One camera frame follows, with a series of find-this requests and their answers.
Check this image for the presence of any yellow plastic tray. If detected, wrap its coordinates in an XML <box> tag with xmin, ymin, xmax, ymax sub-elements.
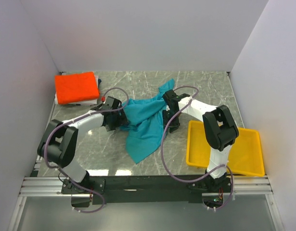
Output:
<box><xmin>186</xmin><ymin>120</ymin><xmax>265</xmax><ymax>177</ymax></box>

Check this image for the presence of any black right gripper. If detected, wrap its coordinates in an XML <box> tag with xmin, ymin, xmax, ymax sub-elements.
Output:
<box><xmin>162</xmin><ymin>109</ymin><xmax>181</xmax><ymax>133</ymax></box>

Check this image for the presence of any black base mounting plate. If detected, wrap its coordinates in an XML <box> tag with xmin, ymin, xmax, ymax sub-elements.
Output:
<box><xmin>61</xmin><ymin>175</ymin><xmax>231</xmax><ymax>207</ymax></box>

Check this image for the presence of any teal t shirt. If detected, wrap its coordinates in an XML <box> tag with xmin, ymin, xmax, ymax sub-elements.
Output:
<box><xmin>120</xmin><ymin>79</ymin><xmax>175</xmax><ymax>164</ymax></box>

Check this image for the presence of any folded orange t shirt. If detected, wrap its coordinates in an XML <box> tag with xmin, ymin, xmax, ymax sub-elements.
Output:
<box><xmin>54</xmin><ymin>72</ymin><xmax>100</xmax><ymax>104</ymax></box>

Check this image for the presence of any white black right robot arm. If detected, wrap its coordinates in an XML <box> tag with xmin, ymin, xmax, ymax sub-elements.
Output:
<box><xmin>160</xmin><ymin>90</ymin><xmax>239</xmax><ymax>192</ymax></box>

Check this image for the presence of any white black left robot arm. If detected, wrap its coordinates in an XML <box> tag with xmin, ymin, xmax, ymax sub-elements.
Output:
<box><xmin>37</xmin><ymin>96</ymin><xmax>128</xmax><ymax>193</ymax></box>

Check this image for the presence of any folded white t shirt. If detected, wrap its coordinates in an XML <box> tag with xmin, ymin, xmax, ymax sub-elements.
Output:
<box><xmin>54</xmin><ymin>94</ymin><xmax>97</xmax><ymax>106</ymax></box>

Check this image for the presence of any aluminium frame rail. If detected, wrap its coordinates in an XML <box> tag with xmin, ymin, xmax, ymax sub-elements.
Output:
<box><xmin>19</xmin><ymin>176</ymin><xmax>273</xmax><ymax>197</ymax></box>

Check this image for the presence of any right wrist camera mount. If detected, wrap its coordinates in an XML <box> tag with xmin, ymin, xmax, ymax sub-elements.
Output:
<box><xmin>176</xmin><ymin>93</ymin><xmax>191</xmax><ymax>102</ymax></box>

